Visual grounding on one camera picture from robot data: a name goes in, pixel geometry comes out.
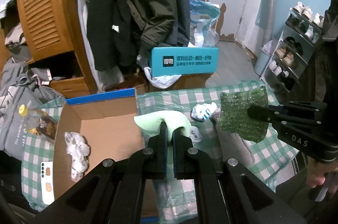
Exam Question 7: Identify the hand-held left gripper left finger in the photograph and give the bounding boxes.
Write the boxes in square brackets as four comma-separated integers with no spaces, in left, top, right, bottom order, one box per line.
[34,120,168,224]

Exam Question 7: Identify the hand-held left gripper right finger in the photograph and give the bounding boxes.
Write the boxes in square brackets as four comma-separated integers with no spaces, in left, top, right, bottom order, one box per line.
[172,128,307,224]

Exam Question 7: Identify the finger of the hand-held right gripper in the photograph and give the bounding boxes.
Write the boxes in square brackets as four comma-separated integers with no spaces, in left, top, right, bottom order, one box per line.
[280,102,327,111]
[247,106,325,125]

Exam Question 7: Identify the green glitter scouring pad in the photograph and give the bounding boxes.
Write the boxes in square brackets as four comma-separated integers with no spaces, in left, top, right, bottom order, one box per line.
[217,85,270,145]

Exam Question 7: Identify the light green cloth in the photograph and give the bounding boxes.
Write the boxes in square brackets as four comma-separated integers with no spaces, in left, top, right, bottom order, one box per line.
[133,111,192,138]

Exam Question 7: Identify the white blue-striped sock bundle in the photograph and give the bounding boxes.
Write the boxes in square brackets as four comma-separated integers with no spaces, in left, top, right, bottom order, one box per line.
[191,102,218,122]

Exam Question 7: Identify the blue-rimmed cardboard box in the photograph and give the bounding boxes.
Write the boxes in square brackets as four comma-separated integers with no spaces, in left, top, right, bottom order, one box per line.
[53,88,161,223]

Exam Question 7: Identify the white sock wad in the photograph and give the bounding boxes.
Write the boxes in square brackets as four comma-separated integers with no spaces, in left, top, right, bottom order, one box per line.
[64,131,90,182]

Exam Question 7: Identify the person's right hand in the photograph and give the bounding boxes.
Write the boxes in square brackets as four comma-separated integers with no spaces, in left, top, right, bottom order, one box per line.
[306,158,330,187]

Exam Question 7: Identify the green checkered tablecloth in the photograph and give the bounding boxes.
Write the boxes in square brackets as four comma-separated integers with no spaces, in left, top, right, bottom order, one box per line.
[21,79,300,222]

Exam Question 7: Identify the person's dark clothing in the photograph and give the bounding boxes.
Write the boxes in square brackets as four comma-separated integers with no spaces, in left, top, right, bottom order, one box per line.
[304,0,338,108]

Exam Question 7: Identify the light blue bin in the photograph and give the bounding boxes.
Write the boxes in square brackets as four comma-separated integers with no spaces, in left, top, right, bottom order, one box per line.
[253,40,275,76]

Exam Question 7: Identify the rows of shoes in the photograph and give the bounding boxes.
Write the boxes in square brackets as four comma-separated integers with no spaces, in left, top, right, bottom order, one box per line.
[268,1,324,90]

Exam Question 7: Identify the small brown cardboard box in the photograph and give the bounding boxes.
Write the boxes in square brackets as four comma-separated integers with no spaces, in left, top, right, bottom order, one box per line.
[104,76,150,95]

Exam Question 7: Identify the grey shoe rack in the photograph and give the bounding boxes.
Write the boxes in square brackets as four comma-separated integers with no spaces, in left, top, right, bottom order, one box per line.
[260,6,324,94]

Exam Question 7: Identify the teal printed box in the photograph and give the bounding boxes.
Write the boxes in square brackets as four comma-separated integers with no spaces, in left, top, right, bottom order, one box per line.
[148,46,220,76]

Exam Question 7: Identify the blue and white plastic bag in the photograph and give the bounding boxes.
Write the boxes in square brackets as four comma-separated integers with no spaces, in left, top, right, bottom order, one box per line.
[189,0,221,47]

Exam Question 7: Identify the white phone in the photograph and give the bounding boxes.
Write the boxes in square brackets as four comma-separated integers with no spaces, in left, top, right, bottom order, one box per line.
[41,162,55,205]

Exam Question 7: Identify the yellow-capped oil bottle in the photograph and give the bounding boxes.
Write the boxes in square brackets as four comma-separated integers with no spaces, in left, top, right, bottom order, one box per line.
[17,105,59,144]

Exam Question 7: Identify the black hanging coat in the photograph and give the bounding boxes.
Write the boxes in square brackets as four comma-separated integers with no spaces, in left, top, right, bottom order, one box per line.
[86,0,146,72]

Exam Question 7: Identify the olive hanging jacket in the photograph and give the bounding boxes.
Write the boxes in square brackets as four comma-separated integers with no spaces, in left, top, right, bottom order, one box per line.
[125,0,176,55]

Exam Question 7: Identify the grey printed hoodie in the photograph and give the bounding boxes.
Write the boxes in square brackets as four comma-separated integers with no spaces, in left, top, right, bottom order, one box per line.
[0,59,66,158]

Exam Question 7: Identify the grey folded clothes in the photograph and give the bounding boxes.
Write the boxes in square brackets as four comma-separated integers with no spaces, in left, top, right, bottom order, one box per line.
[4,23,32,61]

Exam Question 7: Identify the wooden louvered wardrobe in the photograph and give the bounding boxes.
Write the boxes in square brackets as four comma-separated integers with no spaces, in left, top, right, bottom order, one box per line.
[0,0,101,98]

